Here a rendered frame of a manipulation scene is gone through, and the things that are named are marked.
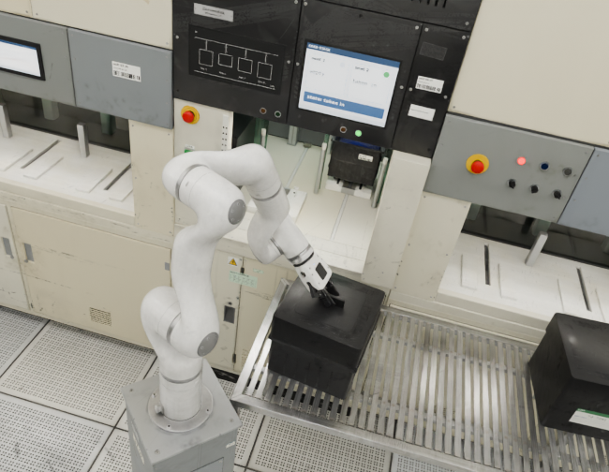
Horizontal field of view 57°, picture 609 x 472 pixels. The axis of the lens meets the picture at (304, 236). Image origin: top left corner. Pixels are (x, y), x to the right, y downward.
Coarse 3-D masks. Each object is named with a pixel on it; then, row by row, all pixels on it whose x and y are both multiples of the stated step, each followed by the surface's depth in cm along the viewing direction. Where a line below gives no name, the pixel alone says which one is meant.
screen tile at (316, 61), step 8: (312, 56) 168; (320, 56) 167; (312, 64) 169; (320, 64) 168; (328, 64) 168; (336, 64) 167; (336, 72) 169; (344, 72) 168; (312, 80) 172; (320, 80) 171; (328, 80) 171; (336, 80) 170; (344, 80) 170; (312, 88) 173; (320, 88) 173; (328, 88) 172; (336, 88) 172; (344, 88) 171
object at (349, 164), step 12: (336, 144) 240; (348, 144) 239; (336, 156) 244; (348, 156) 243; (360, 156) 241; (372, 156) 240; (336, 168) 247; (348, 168) 246; (360, 168) 244; (372, 168) 243; (348, 180) 249; (360, 180) 248; (372, 180) 246
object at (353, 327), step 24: (336, 288) 181; (360, 288) 182; (288, 312) 170; (312, 312) 171; (336, 312) 172; (360, 312) 174; (288, 336) 170; (312, 336) 166; (336, 336) 164; (360, 336) 166; (336, 360) 167; (360, 360) 171
